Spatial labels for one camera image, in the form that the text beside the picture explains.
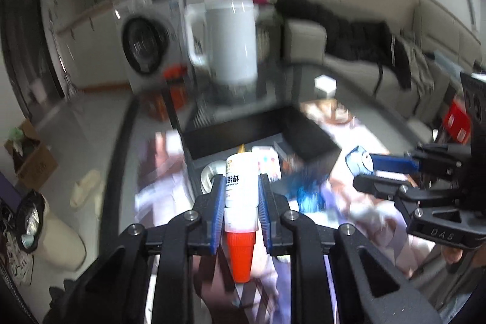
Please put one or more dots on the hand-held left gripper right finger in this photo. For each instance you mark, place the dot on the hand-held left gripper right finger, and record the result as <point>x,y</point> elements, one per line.
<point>265,210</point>

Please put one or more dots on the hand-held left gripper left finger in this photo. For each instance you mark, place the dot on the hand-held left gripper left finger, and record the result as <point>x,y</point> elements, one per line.
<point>218,210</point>

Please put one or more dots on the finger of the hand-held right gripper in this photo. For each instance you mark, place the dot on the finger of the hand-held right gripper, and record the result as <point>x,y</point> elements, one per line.
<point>395,162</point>
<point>376,184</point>

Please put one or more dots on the small blue bottle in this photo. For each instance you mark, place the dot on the small blue bottle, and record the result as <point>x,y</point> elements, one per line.
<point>357,160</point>
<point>309,193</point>

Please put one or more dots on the white glue bottle red cap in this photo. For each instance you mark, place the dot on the white glue bottle red cap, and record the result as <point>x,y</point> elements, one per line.
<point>240,187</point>

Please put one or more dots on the black cardboard box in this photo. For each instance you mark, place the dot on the black cardboard box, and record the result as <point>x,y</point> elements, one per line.
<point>243,130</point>

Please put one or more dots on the person's right hand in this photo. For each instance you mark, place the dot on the person's right hand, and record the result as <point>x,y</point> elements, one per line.
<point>452,257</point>

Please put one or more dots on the white tape roll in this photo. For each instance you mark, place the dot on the white tape roll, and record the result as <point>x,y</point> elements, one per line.
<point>209,176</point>

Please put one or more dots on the printed table mat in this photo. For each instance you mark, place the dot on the printed table mat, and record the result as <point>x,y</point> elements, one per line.
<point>353,217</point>

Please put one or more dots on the red container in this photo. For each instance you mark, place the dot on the red container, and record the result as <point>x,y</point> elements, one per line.
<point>455,119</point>

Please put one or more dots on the grey garment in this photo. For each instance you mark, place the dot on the grey garment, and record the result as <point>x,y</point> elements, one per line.
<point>415,66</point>

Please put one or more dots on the small white box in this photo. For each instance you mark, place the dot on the small white box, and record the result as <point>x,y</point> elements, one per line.
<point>325,85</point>

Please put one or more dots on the cream slipper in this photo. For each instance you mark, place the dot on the cream slipper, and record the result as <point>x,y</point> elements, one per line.
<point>85,187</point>

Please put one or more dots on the red paper packet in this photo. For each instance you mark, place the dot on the red paper packet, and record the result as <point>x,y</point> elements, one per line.
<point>176,75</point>

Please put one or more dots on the black padded jacket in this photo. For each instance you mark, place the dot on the black padded jacket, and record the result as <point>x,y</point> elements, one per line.
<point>341,28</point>

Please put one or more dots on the light grey sofa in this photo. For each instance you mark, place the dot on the light grey sofa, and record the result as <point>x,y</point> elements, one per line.
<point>303,39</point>

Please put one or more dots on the white bin with black bag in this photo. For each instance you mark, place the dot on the white bin with black bag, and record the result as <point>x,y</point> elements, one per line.
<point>60,236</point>

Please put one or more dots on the white electric kettle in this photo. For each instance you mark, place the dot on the white electric kettle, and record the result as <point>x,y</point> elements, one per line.
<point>231,43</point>

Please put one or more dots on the brown cardboard box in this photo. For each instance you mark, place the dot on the brown cardboard box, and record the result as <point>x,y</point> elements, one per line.
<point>36,164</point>

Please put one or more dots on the white sneaker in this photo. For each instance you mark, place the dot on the white sneaker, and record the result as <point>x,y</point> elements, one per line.
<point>17,259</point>

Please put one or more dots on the purple yoga mat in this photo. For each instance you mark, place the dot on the purple yoga mat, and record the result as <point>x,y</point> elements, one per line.
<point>7,191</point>

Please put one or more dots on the white lower kitchen cabinets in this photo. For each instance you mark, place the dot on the white lower kitchen cabinets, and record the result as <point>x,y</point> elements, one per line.
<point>87,16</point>

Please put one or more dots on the black framed glass door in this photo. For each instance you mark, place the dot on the black framed glass door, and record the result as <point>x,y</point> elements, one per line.
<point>22,24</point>

